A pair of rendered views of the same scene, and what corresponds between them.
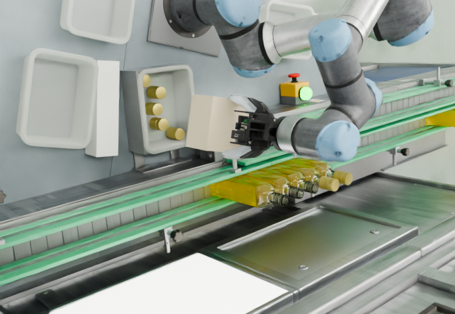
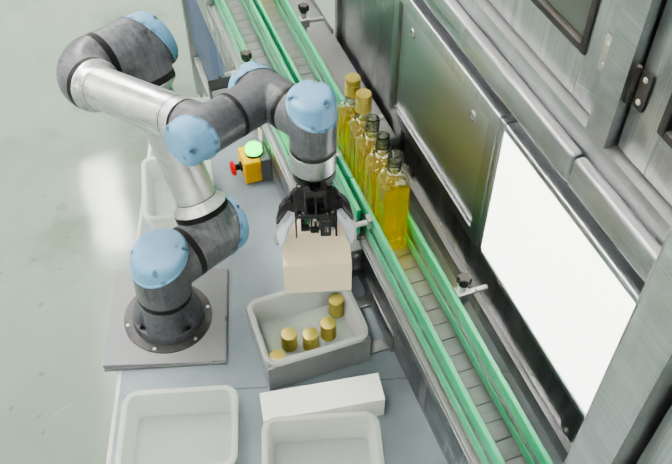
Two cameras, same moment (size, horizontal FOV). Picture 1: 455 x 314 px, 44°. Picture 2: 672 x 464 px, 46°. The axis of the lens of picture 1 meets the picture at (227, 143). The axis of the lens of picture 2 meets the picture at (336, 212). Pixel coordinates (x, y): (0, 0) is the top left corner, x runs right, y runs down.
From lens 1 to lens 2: 0.15 m
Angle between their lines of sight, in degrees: 2
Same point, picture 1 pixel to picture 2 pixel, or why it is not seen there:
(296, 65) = (219, 166)
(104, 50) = (248, 414)
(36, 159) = not seen: outside the picture
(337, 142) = (313, 108)
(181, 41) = (218, 320)
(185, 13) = (183, 321)
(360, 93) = (248, 90)
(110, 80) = (286, 400)
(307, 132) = (307, 145)
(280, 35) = (189, 196)
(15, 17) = not seen: outside the picture
